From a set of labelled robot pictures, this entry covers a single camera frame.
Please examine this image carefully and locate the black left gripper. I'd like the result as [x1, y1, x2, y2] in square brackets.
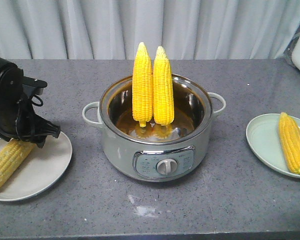
[0, 97, 61, 149]

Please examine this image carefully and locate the white plate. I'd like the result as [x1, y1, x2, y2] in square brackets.
[0, 132, 73, 202]

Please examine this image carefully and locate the pale yellow corn cob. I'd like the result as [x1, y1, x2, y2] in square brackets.
[0, 139, 36, 188]

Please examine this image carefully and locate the pale green plate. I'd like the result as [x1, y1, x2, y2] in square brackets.
[246, 113, 300, 179]

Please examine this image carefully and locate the tall yellow corn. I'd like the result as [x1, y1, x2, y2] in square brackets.
[132, 42, 153, 128]
[153, 46, 175, 126]

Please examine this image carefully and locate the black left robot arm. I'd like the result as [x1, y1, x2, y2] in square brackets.
[0, 57, 61, 148]

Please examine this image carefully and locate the grey curtain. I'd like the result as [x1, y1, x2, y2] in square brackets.
[0, 0, 300, 60]

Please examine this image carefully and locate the pale green electric pot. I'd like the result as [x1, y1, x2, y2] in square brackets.
[82, 74, 226, 182]

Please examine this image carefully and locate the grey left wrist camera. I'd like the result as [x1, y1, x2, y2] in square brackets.
[22, 76, 48, 98]

